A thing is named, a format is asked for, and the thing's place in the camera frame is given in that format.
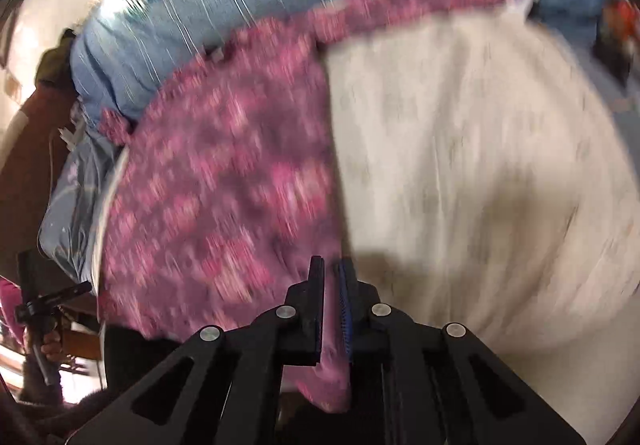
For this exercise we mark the cream leaf-print bed sheet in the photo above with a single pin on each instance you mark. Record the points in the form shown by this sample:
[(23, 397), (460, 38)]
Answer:
[(481, 179)]

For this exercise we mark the white charger with cable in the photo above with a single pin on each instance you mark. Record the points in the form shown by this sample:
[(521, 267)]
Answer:
[(70, 139)]

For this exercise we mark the dark green cloth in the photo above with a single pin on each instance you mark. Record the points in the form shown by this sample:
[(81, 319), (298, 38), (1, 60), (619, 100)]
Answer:
[(54, 65)]

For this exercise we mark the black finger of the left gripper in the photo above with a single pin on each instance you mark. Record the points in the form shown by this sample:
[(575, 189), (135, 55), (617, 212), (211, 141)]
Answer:
[(27, 277), (35, 305)]

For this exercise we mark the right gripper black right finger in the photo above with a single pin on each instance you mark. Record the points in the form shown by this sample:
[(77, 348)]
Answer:
[(416, 384)]

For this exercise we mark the person's left hand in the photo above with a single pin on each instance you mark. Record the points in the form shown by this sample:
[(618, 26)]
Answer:
[(52, 347)]

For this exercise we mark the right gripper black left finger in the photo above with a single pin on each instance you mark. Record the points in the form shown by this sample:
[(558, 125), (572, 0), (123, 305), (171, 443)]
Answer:
[(219, 387)]

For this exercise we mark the grey star-print pillow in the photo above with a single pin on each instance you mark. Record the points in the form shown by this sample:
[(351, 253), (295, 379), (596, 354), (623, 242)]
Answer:
[(68, 230)]

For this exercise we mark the purple floral shirt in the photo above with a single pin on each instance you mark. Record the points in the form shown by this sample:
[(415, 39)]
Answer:
[(227, 186)]

